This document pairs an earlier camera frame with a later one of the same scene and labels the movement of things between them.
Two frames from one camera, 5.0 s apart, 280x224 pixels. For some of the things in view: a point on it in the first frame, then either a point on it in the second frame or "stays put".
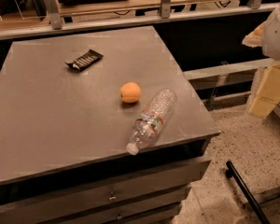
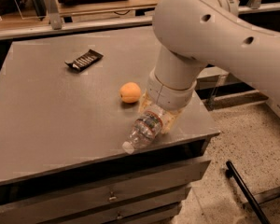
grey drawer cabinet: x=63 y=112 stays put
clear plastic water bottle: x=149 y=121 stays put
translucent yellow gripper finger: x=270 y=90 → x=145 y=102
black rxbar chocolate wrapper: x=86 y=61 stays put
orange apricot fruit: x=130 y=92 stays put
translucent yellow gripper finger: x=254 y=39 → x=169 y=119
